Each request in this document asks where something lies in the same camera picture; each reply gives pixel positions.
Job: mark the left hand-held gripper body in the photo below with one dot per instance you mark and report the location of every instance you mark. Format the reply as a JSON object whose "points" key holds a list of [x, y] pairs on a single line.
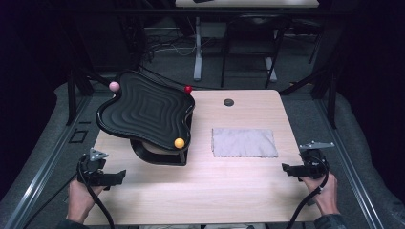
{"points": [[92, 168]]}

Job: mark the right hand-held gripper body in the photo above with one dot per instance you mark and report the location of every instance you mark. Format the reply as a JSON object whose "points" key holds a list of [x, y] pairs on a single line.
{"points": [[313, 162]]}

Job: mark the grey cleaning cloth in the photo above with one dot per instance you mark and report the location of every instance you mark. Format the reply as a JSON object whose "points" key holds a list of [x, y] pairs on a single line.
{"points": [[243, 143]]}

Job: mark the black wavy tray stand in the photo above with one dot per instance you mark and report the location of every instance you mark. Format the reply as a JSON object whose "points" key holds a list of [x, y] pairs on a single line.
{"points": [[146, 111]]}

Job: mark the person's right hand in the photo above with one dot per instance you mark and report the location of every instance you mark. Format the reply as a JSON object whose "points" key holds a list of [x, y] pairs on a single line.
{"points": [[328, 194]]}

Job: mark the dark round table grommet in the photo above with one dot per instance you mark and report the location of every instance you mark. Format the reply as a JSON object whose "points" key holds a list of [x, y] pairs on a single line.
{"points": [[228, 102]]}

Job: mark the black chair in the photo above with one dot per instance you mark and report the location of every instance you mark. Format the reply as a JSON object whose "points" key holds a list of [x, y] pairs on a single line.
{"points": [[254, 28]]}

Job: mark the white background table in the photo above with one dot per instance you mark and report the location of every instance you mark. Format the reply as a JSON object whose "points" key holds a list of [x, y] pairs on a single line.
{"points": [[198, 47]]}

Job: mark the black metal crossbar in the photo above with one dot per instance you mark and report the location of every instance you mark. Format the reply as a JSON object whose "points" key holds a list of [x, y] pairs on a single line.
{"points": [[127, 11]]}

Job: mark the aluminium floor rail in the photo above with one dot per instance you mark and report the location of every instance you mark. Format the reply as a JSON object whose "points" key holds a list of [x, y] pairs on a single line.
{"points": [[350, 165], [41, 178]]}

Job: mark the black metal frame post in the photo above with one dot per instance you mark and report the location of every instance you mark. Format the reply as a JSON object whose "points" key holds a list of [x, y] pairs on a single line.
{"points": [[332, 105], [71, 101]]}

